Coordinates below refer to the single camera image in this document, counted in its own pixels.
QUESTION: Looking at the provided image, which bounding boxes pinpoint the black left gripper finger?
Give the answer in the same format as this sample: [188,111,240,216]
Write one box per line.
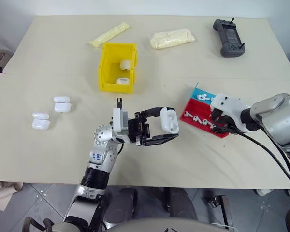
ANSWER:
[141,106,176,119]
[144,133,179,146]

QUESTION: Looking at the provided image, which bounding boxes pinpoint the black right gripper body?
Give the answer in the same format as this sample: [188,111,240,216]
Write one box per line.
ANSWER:
[215,110,238,133]

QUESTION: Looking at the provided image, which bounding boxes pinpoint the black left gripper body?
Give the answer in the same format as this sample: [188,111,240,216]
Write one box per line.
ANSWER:
[128,112,151,146]

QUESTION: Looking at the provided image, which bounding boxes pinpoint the white earbud case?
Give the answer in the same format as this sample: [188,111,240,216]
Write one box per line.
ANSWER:
[116,77,131,86]
[53,96,72,113]
[31,112,51,131]
[159,108,180,134]
[120,59,132,71]

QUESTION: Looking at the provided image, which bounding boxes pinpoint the closed white earbud case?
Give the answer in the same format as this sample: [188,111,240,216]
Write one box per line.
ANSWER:
[116,77,131,86]
[120,59,132,71]

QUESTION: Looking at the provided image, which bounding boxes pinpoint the yellow plastic bin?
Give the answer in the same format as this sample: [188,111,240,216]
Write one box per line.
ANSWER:
[97,42,138,93]

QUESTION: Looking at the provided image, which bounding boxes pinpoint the red and blue earbud tray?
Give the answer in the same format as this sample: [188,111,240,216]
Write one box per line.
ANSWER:
[179,82,233,139]

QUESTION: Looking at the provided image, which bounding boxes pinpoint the pale yellow plastic pouch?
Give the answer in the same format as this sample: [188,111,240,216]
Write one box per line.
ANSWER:
[149,28,196,51]

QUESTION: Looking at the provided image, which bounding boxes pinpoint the grey handheld controller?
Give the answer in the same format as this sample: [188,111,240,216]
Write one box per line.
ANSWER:
[213,16,246,58]

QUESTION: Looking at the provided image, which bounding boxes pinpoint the long pale yellow packet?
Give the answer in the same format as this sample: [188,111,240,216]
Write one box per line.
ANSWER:
[88,21,131,48]

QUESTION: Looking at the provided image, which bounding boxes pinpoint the grey robot torso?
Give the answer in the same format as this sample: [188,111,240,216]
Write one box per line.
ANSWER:
[53,217,232,232]

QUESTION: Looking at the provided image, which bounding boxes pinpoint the beige cloth bag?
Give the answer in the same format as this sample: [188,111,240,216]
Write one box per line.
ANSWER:
[0,180,24,212]

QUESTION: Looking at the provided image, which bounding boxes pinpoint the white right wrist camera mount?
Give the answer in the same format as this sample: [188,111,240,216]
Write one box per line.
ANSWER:
[210,92,250,133]

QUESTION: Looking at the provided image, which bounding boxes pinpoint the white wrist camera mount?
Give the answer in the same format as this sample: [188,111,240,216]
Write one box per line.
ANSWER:
[210,92,250,133]
[111,97,130,136]

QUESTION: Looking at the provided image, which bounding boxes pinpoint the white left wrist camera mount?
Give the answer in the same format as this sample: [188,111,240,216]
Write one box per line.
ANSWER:
[111,97,130,136]

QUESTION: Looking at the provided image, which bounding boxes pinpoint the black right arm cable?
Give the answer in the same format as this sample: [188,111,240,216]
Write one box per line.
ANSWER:
[228,129,290,201]
[256,125,290,187]

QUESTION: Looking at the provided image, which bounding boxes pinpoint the metal table leg frame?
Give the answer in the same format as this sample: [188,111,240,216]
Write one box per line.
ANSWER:
[203,192,234,225]

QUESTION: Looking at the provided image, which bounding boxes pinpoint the black straps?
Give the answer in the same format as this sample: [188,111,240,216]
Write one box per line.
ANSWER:
[23,216,55,232]

